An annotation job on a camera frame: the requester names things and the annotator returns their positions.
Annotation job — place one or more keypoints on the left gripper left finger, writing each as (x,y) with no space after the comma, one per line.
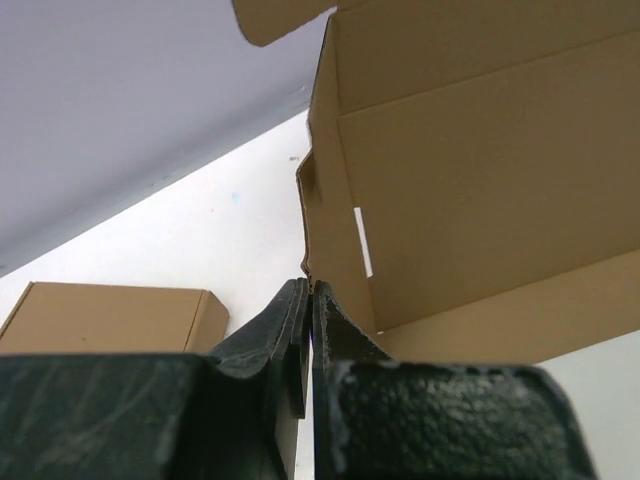
(229,413)

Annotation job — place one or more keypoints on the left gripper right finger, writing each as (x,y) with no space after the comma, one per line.
(379,418)

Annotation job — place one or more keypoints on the large cardboard box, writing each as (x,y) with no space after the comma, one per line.
(472,190)

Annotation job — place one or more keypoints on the small closed cardboard box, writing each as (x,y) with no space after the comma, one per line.
(84,318)

